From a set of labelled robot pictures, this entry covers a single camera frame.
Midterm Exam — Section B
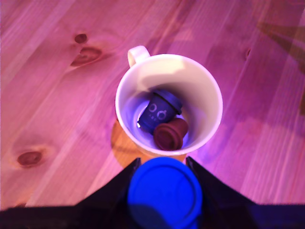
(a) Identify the ceramic mug with winter print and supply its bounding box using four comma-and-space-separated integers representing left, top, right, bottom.
115, 45, 224, 157

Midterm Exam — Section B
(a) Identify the dark blue printed coffee capsule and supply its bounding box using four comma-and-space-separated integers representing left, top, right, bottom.
137, 89, 183, 134

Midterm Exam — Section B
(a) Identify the plain blue coffee capsule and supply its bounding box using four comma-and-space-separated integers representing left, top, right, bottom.
127, 156, 203, 229

